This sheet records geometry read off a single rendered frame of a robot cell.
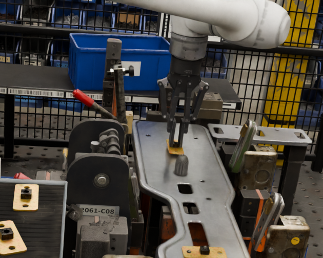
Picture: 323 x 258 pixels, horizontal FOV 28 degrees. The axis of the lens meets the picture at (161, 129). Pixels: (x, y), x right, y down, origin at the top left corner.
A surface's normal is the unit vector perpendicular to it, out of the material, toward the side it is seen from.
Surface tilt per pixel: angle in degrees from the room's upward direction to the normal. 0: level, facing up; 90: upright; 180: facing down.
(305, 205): 0
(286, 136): 0
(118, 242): 90
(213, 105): 88
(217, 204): 0
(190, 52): 90
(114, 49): 90
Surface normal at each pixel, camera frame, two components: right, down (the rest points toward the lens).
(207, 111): 0.11, 0.37
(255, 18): 0.14, 0.09
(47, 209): 0.11, -0.92
